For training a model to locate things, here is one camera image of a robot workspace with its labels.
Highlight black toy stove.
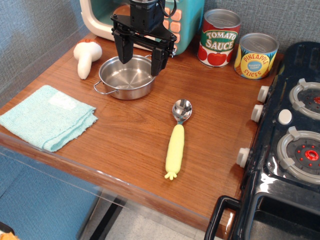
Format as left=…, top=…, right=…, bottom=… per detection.
left=205, top=41, right=320, bottom=240

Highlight light blue folded towel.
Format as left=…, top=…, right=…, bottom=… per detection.
left=0, top=85, right=98, bottom=152

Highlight yellow handled metal spoon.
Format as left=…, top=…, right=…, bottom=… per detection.
left=164, top=99, right=192, bottom=181

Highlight tomato sauce can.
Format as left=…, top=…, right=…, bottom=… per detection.
left=197, top=8, right=242, bottom=67

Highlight white plush mushroom toy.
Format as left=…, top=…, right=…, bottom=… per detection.
left=73, top=38, right=103, bottom=80

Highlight clear acrylic table guard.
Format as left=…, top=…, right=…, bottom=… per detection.
left=0, top=134, right=209, bottom=240

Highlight pineapple slices can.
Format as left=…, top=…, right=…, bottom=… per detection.
left=233, top=32, right=279, bottom=80

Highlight teal toy microwave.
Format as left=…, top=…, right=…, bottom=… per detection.
left=79, top=0, right=205, bottom=55

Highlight black table leg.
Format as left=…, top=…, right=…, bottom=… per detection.
left=90, top=197, right=126, bottom=240

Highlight small steel pot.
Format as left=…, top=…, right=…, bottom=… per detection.
left=93, top=55, right=155, bottom=101

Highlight orange object at corner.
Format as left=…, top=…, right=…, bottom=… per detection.
left=0, top=222, right=19, bottom=240

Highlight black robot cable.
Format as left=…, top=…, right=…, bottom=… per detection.
left=156, top=0, right=179, bottom=19

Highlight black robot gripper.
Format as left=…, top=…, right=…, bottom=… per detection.
left=110, top=0, right=177, bottom=77

